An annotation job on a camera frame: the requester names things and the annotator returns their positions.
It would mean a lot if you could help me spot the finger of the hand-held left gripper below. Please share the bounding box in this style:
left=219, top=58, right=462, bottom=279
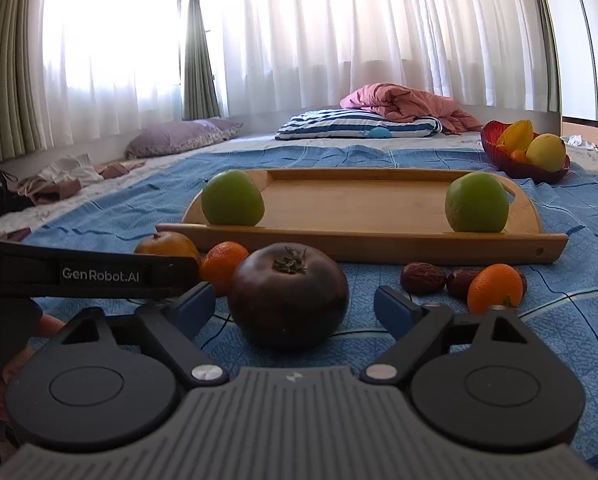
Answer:
left=151, top=255, right=201, bottom=297

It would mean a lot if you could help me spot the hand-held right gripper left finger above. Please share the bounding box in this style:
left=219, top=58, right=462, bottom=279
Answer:
left=61, top=281, right=230, bottom=388

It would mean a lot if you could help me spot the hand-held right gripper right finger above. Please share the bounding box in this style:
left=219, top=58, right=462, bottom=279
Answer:
left=359, top=285, right=530, bottom=388

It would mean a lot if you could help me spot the brown pear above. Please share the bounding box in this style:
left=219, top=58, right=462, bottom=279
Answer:
left=134, top=231, right=201, bottom=262

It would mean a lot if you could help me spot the orange tangerine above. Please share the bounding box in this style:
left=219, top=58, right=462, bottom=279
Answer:
left=467, top=263, right=524, bottom=315
left=199, top=241, right=250, bottom=297

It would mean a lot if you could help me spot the dark purple tomato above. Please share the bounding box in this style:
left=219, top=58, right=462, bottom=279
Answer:
left=227, top=242, right=350, bottom=352

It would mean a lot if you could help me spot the wooden tray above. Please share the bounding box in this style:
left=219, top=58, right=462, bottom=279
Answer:
left=156, top=167, right=570, bottom=265

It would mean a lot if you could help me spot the person's left hand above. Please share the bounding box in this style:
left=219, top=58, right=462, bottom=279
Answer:
left=0, top=311, right=66, bottom=423

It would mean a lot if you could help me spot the pink garment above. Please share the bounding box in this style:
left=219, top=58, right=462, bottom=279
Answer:
left=16, top=160, right=144, bottom=206

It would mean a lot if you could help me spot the green apple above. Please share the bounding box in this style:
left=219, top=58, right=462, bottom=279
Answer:
left=445, top=171, right=510, bottom=233
left=201, top=170, right=266, bottom=227

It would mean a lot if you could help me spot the white garment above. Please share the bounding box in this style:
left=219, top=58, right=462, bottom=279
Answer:
left=39, top=155, right=104, bottom=186

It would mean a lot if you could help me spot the purple pillow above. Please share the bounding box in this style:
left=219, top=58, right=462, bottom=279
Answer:
left=206, top=118, right=244, bottom=139
left=125, top=120, right=227, bottom=160

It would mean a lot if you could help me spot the blue checked blanket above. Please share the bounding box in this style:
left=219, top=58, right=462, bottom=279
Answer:
left=24, top=142, right=598, bottom=466

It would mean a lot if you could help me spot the red glass bowl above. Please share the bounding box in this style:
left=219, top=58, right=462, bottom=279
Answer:
left=480, top=120, right=571, bottom=185

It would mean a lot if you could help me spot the blue striped pillow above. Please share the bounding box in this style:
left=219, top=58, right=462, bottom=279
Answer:
left=275, top=109, right=442, bottom=141

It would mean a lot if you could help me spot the pink quilt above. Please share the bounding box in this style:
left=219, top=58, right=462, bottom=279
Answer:
left=340, top=82, right=482, bottom=135

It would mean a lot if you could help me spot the green curtain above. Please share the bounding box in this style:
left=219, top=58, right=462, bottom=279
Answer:
left=0, top=0, right=54, bottom=161
left=532, top=0, right=565, bottom=113
left=176, top=0, right=222, bottom=121

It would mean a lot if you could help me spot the yellow star fruit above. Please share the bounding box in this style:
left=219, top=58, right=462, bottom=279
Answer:
left=496, top=119, right=535, bottom=153

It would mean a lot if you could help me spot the yellow mango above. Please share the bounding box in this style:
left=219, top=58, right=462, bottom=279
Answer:
left=526, top=133, right=567, bottom=173

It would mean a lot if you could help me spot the white sheer curtain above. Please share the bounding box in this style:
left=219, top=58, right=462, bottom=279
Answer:
left=41, top=0, right=185, bottom=136
left=206, top=0, right=562, bottom=113

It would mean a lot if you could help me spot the white crumpled cloth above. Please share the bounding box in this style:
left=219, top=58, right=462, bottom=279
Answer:
left=562, top=134, right=598, bottom=151

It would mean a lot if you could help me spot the white wardrobe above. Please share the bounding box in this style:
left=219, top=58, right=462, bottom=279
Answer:
left=554, top=0, right=598, bottom=126

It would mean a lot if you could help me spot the wooden bed frame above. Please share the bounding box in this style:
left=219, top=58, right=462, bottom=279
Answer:
left=562, top=116, right=598, bottom=139

